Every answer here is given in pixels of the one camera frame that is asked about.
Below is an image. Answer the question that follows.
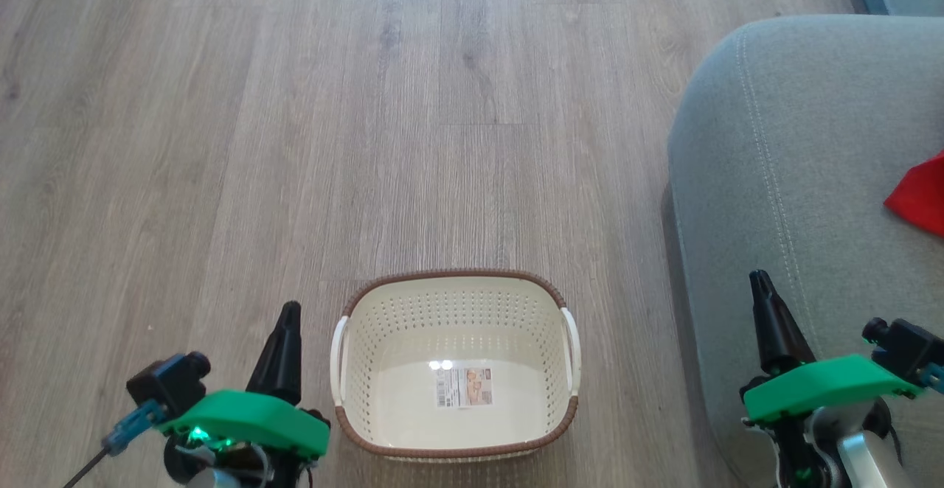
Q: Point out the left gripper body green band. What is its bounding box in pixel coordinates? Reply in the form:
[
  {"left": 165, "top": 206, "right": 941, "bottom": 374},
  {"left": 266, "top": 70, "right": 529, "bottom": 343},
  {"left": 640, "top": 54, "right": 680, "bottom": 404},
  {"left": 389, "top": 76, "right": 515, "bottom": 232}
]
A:
[{"left": 159, "top": 390, "right": 330, "bottom": 488}]

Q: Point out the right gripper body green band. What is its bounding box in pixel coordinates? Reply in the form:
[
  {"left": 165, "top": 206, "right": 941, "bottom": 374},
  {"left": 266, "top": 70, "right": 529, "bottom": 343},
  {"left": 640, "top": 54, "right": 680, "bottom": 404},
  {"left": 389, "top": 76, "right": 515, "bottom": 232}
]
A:
[{"left": 741, "top": 355, "right": 926, "bottom": 488}]

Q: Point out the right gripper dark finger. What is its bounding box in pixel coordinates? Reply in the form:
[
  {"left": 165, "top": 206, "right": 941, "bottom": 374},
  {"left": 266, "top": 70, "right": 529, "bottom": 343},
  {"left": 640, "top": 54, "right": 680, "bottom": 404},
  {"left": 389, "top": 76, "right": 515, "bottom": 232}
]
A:
[{"left": 750, "top": 271, "right": 816, "bottom": 377}]

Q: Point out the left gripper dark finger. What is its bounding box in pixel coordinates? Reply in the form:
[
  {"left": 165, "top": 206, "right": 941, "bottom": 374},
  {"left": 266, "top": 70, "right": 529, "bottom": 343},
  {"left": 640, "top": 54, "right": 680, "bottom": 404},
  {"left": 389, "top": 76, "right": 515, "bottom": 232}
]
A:
[{"left": 247, "top": 301, "right": 303, "bottom": 406}]

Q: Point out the red and white garment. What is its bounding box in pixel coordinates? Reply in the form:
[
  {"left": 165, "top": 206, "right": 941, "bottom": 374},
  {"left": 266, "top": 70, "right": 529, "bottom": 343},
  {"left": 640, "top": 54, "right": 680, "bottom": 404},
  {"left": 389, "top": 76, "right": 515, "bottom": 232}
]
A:
[{"left": 884, "top": 150, "right": 944, "bottom": 238}]

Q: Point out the grey fabric sofa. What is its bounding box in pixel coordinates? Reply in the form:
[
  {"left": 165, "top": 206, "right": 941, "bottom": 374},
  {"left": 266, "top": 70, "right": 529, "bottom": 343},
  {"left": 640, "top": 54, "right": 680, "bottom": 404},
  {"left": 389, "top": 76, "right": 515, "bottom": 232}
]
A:
[{"left": 667, "top": 15, "right": 944, "bottom": 488}]

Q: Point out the cream laundry basket brown rim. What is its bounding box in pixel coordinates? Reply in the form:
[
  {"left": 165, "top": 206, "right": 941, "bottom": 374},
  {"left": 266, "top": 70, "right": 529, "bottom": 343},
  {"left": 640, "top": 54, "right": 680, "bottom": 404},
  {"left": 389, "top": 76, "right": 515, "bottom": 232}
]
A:
[{"left": 330, "top": 269, "right": 582, "bottom": 463}]

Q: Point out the paper label sticker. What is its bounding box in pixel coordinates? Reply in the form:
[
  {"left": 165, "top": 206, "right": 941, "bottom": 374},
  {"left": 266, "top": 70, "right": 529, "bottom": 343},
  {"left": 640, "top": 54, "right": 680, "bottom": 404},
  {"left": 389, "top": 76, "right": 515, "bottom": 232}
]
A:
[{"left": 435, "top": 366, "right": 493, "bottom": 409}]

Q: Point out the thin black cable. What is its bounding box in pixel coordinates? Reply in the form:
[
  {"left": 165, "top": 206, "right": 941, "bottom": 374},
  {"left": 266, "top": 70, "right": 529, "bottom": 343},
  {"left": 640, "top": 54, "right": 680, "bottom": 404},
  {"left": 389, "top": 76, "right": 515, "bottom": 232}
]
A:
[{"left": 63, "top": 447, "right": 111, "bottom": 488}]

